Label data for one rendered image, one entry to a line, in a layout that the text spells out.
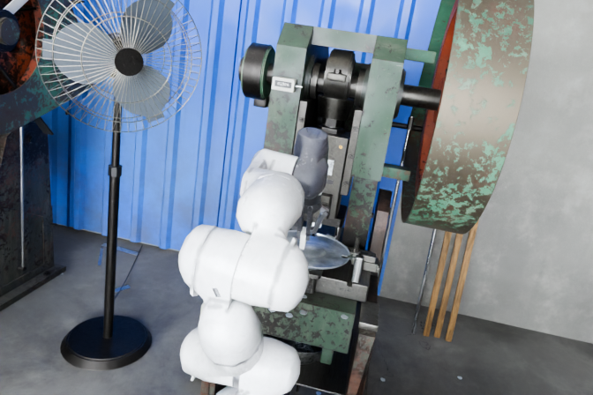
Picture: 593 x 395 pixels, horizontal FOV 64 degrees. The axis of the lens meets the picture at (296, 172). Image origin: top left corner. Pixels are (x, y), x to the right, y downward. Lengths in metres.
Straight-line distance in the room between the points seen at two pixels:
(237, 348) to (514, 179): 2.32
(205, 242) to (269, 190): 0.14
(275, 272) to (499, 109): 0.71
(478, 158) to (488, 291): 1.96
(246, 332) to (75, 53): 1.33
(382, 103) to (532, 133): 1.53
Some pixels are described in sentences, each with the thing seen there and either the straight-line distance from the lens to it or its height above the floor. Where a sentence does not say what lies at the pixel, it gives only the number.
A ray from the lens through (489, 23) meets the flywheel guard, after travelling 1.28.
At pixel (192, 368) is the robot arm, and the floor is 0.78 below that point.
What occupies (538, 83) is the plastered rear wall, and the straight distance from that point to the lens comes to 2.86.
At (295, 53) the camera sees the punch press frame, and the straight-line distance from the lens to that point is 1.50.
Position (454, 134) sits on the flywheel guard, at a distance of 1.22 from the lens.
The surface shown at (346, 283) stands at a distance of 1.63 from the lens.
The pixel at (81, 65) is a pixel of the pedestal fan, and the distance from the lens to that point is 1.84.
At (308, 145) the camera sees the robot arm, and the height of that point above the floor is 1.21.
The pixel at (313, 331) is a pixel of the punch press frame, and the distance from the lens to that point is 1.63.
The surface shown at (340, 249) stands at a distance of 1.67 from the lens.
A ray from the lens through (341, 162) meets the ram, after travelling 1.56.
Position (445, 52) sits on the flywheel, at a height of 1.49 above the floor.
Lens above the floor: 1.44
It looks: 15 degrees down
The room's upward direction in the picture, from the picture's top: 8 degrees clockwise
